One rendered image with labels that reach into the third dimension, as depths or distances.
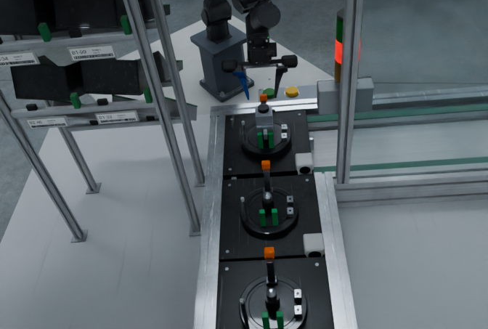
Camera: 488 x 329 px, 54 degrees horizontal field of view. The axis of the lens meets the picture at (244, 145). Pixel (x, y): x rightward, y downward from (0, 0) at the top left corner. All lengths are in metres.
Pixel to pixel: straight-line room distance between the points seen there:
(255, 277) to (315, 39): 2.62
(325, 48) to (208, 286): 2.54
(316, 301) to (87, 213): 0.71
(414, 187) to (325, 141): 0.28
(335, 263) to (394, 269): 0.18
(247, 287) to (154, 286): 0.29
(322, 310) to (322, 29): 2.80
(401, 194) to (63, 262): 0.90
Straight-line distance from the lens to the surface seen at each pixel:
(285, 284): 1.06
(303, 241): 1.12
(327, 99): 1.10
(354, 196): 1.30
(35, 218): 1.52
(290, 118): 1.42
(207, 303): 1.10
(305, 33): 3.59
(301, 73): 1.77
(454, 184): 1.34
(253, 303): 1.04
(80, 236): 1.40
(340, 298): 1.09
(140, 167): 1.52
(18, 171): 3.06
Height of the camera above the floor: 1.92
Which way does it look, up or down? 45 degrees down
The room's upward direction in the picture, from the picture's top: 8 degrees counter-clockwise
